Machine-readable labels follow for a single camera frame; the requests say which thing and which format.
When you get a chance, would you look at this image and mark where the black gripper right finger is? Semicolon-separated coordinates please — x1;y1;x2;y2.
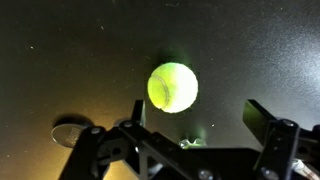
242;99;320;180

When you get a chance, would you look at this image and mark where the green tennis ball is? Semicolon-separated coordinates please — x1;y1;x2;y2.
146;61;199;114

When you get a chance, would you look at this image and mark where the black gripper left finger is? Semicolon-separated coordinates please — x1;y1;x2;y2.
59;99;158;180

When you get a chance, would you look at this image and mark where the small round flat lid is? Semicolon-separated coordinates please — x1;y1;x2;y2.
50;122;88;149

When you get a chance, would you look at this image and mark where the round black table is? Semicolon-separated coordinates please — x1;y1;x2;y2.
0;0;320;180

